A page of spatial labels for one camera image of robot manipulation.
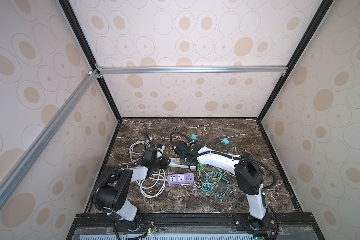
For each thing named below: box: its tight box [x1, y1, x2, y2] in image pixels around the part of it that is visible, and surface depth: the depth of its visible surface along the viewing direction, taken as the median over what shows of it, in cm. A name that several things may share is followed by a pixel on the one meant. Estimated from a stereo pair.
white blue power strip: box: [168, 157, 197, 169], surface depth 93 cm
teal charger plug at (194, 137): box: [190, 134, 199, 141], surface depth 108 cm
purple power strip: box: [167, 173, 195, 185], surface depth 87 cm
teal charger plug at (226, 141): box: [221, 138, 231, 145], surface depth 105 cm
